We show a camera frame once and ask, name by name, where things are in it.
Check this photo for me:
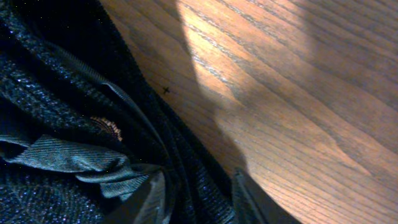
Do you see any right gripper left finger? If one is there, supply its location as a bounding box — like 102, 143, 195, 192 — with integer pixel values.
105, 172, 167, 224

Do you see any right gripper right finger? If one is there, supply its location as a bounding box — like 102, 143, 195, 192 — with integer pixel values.
232, 169, 300, 224

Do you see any black sparkly skirt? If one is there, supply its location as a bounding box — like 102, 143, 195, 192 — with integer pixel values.
1, 0, 235, 223

